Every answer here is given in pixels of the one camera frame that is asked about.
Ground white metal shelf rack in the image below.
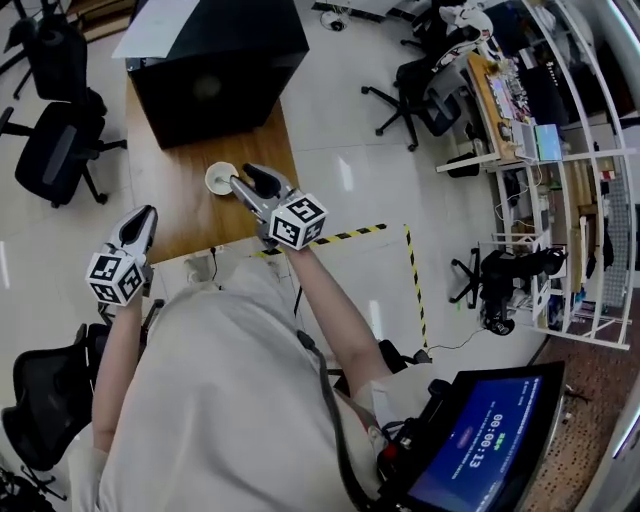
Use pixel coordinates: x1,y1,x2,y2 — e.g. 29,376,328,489
434,0,637,352

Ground black monitor with blue screen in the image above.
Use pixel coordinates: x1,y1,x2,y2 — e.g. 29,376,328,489
398,360,567,512

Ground cluttered wooden desk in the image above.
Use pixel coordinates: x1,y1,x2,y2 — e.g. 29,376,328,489
466,51,531,164

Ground white flat board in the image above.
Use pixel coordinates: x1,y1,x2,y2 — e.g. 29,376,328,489
110,0,202,60

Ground person's white garment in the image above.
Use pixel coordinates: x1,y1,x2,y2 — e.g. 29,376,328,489
66,258,432,512

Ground black mesh office chair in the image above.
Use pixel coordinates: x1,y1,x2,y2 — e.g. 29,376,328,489
0,322,112,474

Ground open laptop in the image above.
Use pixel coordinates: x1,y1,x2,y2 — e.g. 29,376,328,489
509,119,565,164

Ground person's right forearm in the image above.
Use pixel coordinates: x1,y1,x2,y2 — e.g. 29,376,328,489
283,245,392,397

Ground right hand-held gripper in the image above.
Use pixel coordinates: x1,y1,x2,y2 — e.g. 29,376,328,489
228,163,331,252

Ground person's left forearm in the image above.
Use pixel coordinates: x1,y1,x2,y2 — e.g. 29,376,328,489
91,298,145,454

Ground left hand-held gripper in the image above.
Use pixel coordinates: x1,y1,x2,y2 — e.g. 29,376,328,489
85,204,159,307

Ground white and black gaming chair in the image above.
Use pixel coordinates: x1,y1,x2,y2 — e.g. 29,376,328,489
400,0,503,76

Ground black body cable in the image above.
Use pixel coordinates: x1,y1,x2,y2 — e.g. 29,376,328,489
296,329,374,503

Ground large black box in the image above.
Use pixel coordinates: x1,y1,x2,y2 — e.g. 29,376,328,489
124,0,311,150

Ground yellow black hazard tape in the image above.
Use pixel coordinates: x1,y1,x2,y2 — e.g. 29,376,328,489
252,222,431,350

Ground white cup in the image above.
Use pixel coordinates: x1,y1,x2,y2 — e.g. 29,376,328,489
204,160,240,197

